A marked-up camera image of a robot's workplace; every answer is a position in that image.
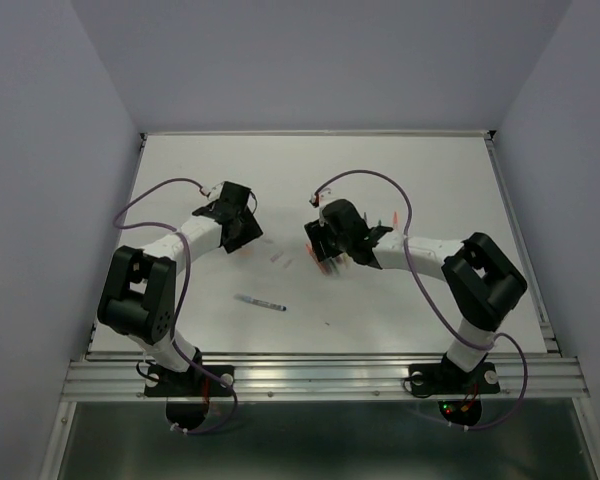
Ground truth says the blue clear pen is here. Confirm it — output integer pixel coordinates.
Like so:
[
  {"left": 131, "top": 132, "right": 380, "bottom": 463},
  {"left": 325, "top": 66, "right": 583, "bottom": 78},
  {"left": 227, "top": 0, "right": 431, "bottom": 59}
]
[{"left": 234, "top": 294, "right": 287, "bottom": 312}]

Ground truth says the orange red highlighter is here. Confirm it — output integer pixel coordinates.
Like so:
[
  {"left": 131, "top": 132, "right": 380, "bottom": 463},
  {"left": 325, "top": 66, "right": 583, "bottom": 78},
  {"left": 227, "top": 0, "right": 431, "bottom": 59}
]
[{"left": 305, "top": 243, "right": 316, "bottom": 259}]

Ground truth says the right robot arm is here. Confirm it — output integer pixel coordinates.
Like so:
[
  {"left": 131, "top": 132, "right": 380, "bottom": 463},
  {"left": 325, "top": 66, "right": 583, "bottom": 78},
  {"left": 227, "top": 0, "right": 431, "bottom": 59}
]
[{"left": 305, "top": 199, "right": 528, "bottom": 390}]

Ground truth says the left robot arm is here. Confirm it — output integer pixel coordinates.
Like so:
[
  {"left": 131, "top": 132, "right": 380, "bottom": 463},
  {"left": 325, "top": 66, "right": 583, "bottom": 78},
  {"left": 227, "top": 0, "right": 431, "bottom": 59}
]
[{"left": 97, "top": 181, "right": 263, "bottom": 394}]

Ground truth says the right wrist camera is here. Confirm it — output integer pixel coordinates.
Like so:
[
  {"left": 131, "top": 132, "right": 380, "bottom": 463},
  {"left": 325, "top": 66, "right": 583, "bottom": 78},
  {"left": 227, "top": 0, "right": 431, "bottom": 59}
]
[{"left": 309, "top": 187, "right": 333, "bottom": 208}]

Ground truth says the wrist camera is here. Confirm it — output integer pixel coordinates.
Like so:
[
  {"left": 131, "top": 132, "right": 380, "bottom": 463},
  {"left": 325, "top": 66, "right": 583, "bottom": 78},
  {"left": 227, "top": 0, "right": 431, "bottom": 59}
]
[
  {"left": 200, "top": 183, "right": 223, "bottom": 197},
  {"left": 309, "top": 187, "right": 333, "bottom": 208}
]

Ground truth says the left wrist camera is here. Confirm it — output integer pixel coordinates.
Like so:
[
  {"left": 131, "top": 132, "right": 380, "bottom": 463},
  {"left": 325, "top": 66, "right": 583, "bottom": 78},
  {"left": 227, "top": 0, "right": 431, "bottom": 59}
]
[{"left": 200, "top": 183, "right": 223, "bottom": 197}]

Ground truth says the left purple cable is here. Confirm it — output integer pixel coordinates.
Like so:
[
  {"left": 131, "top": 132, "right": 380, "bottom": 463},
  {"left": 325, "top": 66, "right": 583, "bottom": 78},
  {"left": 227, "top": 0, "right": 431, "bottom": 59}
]
[{"left": 113, "top": 178, "right": 239, "bottom": 435}]

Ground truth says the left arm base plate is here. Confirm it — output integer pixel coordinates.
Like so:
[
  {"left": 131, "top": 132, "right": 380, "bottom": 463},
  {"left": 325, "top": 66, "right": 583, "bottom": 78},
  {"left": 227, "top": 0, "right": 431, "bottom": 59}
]
[{"left": 135, "top": 361, "right": 238, "bottom": 436}]

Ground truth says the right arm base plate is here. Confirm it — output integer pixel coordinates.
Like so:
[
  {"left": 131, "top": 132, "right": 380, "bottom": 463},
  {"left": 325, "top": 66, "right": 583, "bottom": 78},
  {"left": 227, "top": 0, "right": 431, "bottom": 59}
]
[{"left": 401, "top": 360, "right": 501, "bottom": 429}]

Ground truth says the aluminium rail frame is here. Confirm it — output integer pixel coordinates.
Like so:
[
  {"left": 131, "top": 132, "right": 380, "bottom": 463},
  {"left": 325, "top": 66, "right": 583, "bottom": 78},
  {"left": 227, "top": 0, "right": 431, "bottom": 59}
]
[{"left": 39, "top": 129, "right": 600, "bottom": 480}]

